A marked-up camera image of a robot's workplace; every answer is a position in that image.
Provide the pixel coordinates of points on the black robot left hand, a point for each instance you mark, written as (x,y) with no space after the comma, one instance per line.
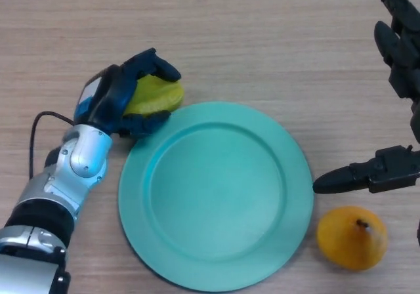
(111,94)

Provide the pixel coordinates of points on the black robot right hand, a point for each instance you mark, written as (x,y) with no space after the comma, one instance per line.
(407,61)

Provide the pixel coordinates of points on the yellow green starfruit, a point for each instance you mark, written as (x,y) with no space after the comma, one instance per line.
(157,94)

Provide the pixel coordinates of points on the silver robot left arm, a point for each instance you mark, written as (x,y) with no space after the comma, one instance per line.
(59,189)

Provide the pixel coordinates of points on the teal round plate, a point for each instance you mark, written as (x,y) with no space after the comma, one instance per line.
(216,195)

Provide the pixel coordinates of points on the orange yellow pear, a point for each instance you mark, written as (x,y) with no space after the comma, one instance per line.
(351,241)

